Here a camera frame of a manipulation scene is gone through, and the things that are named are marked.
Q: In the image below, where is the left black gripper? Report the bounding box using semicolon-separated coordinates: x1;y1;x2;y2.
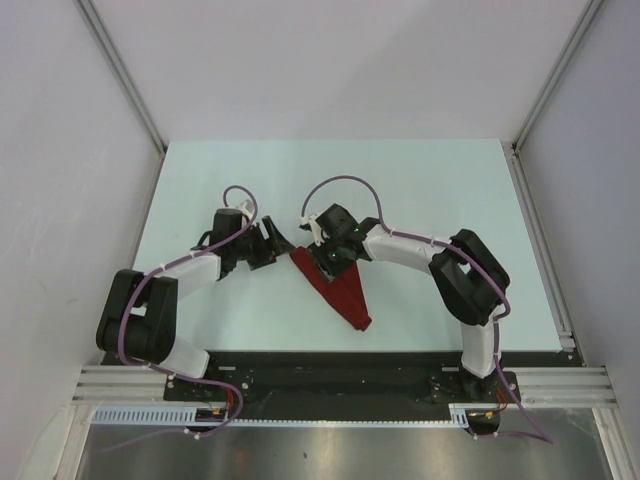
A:
231;216;295;270

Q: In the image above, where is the red cloth napkin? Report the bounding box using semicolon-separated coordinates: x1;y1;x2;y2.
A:
289;247;372;331

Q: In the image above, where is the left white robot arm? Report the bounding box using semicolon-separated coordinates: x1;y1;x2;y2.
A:
96;206;294;400

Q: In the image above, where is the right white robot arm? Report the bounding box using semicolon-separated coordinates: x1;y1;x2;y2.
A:
292;204;510;401

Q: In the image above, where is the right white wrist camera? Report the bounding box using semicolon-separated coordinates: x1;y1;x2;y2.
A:
299;213;325;246

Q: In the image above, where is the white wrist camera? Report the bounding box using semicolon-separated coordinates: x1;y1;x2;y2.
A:
299;213;325;246
237;199;256;220

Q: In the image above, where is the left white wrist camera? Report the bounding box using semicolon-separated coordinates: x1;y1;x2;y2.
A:
237;199;256;220

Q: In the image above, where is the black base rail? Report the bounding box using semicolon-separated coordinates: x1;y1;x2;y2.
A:
102;349;521;421

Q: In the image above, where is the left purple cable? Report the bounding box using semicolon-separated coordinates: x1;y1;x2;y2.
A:
97;185;259;454

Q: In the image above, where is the purple cable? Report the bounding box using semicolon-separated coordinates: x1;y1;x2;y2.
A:
97;185;259;454
301;174;554;444

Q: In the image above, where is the right aluminium frame post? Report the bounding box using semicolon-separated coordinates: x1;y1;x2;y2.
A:
512;0;605;151

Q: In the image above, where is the aluminium frame post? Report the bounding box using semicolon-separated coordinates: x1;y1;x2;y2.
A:
512;0;605;151
73;0;168;158

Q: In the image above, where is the white cable duct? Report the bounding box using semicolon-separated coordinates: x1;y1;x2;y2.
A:
92;404;497;430

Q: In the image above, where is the aluminium front frame rail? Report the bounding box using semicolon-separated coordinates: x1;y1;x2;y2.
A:
72;366;617;408

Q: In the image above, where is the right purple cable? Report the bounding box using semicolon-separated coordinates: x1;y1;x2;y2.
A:
301;174;554;444

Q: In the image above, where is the left aluminium frame post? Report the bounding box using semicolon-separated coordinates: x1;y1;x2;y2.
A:
73;0;168;158

